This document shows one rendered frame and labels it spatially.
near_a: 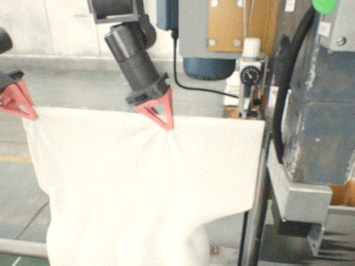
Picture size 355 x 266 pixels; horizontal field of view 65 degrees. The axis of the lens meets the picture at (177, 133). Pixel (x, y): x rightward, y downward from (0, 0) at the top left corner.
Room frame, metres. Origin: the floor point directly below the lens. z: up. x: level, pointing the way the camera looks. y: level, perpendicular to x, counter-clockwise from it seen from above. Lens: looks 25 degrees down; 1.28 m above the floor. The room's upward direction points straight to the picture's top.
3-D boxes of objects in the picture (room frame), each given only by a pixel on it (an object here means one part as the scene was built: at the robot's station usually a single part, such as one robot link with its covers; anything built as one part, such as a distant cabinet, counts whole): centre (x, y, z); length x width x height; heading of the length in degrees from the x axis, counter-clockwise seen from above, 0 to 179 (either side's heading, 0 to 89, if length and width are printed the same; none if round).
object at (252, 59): (0.53, -0.14, 1.14); 0.05 x 0.04 x 0.16; 172
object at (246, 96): (0.53, -0.14, 1.11); 0.03 x 0.03 x 0.06
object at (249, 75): (0.51, -0.13, 1.16); 0.04 x 0.02 x 0.04; 82
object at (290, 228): (0.33, -0.18, 0.98); 0.09 x 0.05 x 0.05; 172
